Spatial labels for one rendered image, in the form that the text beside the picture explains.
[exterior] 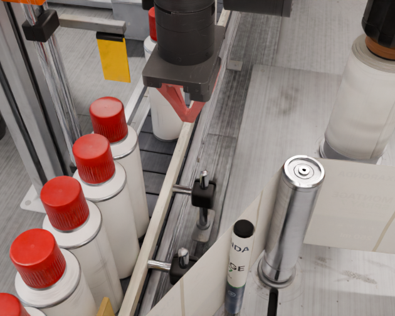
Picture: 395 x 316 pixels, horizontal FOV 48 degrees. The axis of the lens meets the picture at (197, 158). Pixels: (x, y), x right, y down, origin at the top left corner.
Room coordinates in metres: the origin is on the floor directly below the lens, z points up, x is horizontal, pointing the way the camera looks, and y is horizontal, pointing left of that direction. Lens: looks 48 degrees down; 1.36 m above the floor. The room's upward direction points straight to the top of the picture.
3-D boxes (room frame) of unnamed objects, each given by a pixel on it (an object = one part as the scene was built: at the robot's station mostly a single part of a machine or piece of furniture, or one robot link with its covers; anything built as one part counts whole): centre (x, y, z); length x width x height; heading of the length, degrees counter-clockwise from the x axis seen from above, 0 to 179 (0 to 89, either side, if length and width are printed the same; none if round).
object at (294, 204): (0.25, -0.09, 0.97); 0.05 x 0.05 x 0.19
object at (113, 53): (0.38, 0.09, 1.09); 0.03 x 0.01 x 0.06; 78
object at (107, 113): (0.32, 0.09, 0.98); 0.05 x 0.05 x 0.20
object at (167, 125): (0.50, 0.04, 0.98); 0.05 x 0.05 x 0.20
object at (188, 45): (0.38, 0.01, 1.13); 0.10 x 0.07 x 0.07; 167
